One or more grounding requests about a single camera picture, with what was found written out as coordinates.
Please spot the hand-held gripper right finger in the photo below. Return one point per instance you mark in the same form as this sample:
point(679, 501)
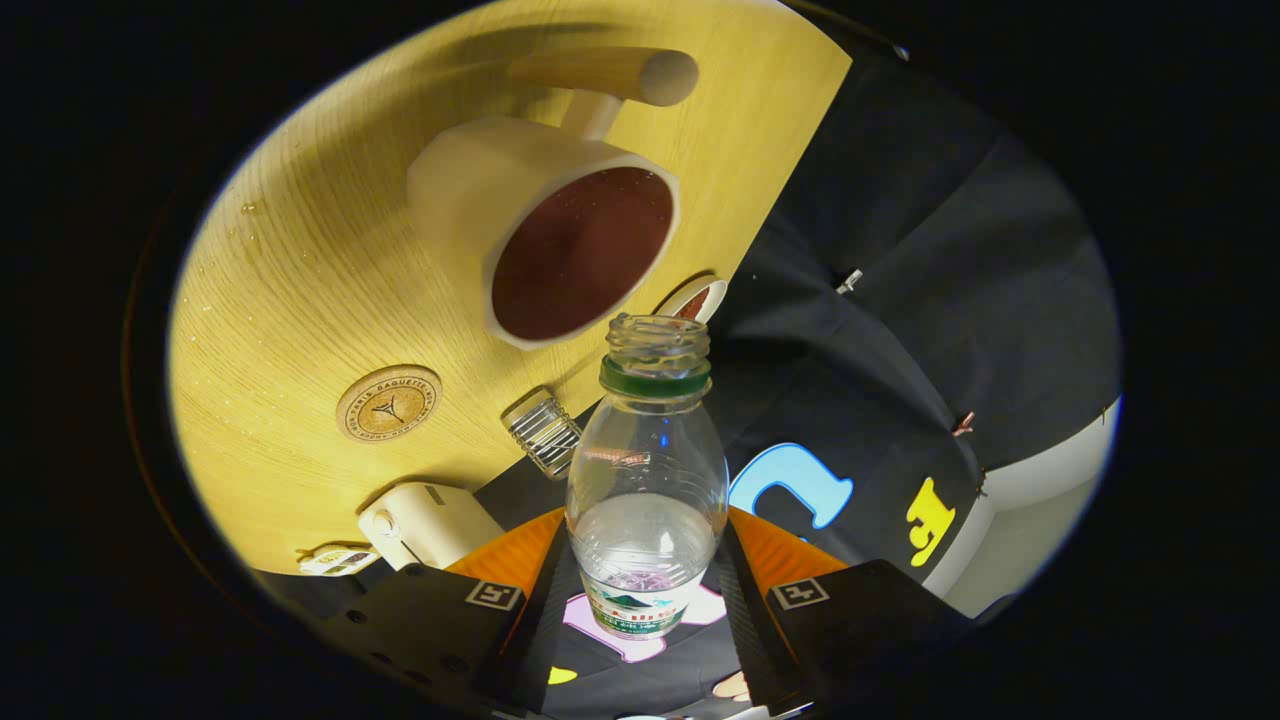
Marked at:
point(750, 630)

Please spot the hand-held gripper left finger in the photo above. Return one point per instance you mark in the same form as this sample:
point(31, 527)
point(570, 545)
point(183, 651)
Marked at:
point(545, 630)

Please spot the round cork coaster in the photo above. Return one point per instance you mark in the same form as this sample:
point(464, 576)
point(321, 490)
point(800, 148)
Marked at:
point(389, 403)

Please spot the silver metal clip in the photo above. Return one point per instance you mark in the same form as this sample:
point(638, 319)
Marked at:
point(850, 281)

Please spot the brown sausage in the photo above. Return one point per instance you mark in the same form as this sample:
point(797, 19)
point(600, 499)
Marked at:
point(700, 302)

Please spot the white toaster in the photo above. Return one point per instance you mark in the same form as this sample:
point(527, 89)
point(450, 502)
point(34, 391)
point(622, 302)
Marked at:
point(440, 520)

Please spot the white round plate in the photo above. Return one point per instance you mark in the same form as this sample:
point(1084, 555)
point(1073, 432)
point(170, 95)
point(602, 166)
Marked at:
point(675, 296)

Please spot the clear plastic bottle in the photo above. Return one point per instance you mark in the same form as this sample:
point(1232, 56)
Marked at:
point(645, 480)

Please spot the wooden table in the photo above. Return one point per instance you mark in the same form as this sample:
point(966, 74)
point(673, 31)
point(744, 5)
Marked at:
point(300, 300)

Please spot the wooden clothes peg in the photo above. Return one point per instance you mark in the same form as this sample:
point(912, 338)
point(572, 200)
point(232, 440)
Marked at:
point(963, 424)

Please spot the white divided bean dish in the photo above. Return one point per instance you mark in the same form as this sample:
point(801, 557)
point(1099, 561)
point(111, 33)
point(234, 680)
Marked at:
point(335, 562)

